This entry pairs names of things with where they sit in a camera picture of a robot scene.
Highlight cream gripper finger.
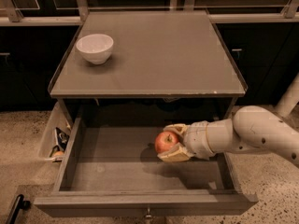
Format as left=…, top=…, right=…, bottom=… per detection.
left=163, top=123, right=189, bottom=138
left=156, top=143, right=195, bottom=162

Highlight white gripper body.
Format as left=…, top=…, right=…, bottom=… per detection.
left=183, top=121, right=215, bottom=160

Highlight red apple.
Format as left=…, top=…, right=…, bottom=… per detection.
left=154, top=131, right=179, bottom=154

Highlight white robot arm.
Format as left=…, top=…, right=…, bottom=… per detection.
left=158, top=75, right=299, bottom=166

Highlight grey cabinet with glass top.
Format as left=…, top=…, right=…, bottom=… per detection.
left=47, top=10, right=249, bottom=129

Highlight metal drawer knob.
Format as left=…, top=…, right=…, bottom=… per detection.
left=145, top=208, right=153, bottom=219

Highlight open grey top drawer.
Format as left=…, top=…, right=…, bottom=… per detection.
left=35, top=105, right=258, bottom=217

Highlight white ceramic bowl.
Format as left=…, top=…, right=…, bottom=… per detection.
left=76, top=34, right=114, bottom=64

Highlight snack packets in bin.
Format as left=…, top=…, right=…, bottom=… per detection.
left=49, top=127, right=69, bottom=162

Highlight black handle object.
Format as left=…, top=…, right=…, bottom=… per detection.
left=5, top=194, right=31, bottom=224

